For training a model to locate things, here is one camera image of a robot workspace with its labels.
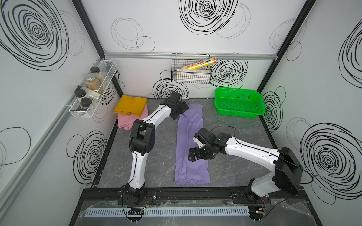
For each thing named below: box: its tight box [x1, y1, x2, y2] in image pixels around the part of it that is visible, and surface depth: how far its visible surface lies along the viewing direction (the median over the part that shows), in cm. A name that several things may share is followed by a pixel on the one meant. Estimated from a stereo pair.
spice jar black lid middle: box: [74, 88, 87, 103], surface depth 64 cm
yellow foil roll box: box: [181, 56, 217, 70], surface depth 91 cm
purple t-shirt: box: [174, 104, 211, 185], surface depth 86 cm
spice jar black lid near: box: [78, 97, 92, 112], surface depth 64 cm
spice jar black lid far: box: [90, 66, 105, 83], surface depth 75 cm
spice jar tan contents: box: [85, 76, 101, 91], surface depth 72 cm
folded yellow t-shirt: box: [113, 94, 148, 118], surface depth 107 cm
